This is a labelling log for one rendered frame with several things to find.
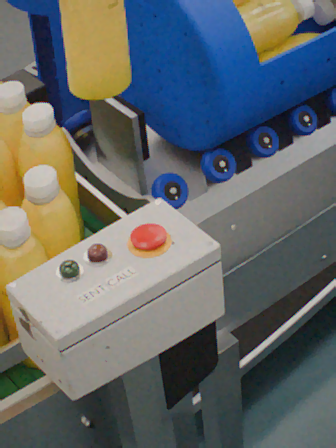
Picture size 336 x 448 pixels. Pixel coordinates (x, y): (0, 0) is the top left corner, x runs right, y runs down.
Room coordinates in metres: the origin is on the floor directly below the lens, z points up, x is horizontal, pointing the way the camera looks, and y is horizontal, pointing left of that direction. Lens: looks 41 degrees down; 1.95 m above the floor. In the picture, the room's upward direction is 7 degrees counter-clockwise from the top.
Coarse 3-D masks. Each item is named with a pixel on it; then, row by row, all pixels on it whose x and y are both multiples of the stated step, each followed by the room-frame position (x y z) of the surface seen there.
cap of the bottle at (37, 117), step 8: (32, 104) 1.23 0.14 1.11; (40, 104) 1.22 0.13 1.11; (48, 104) 1.22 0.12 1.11; (24, 112) 1.21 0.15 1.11; (32, 112) 1.21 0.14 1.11; (40, 112) 1.21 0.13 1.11; (48, 112) 1.20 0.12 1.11; (24, 120) 1.20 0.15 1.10; (32, 120) 1.19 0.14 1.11; (40, 120) 1.19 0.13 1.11; (48, 120) 1.20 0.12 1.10; (32, 128) 1.19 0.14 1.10; (40, 128) 1.19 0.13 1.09
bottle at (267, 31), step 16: (256, 0) 1.36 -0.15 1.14; (272, 0) 1.35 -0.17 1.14; (288, 0) 1.37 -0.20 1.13; (256, 16) 1.32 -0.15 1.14; (272, 16) 1.33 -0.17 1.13; (288, 16) 1.34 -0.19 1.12; (256, 32) 1.31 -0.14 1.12; (272, 32) 1.32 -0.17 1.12; (288, 32) 1.33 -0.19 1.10; (256, 48) 1.30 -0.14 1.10
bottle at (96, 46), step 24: (72, 0) 1.12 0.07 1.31; (96, 0) 1.11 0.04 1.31; (120, 0) 1.13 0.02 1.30; (72, 24) 1.12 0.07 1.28; (96, 24) 1.11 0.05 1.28; (120, 24) 1.13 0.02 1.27; (72, 48) 1.12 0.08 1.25; (96, 48) 1.11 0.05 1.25; (120, 48) 1.12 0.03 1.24; (72, 72) 1.13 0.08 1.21; (96, 72) 1.11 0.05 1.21; (120, 72) 1.12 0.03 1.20; (96, 96) 1.11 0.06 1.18
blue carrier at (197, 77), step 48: (144, 0) 1.33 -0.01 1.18; (192, 0) 1.26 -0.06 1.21; (144, 48) 1.33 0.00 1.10; (192, 48) 1.24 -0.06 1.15; (240, 48) 1.23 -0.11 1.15; (144, 96) 1.34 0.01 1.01; (192, 96) 1.25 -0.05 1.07; (240, 96) 1.22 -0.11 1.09; (288, 96) 1.27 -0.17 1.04; (192, 144) 1.26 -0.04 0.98
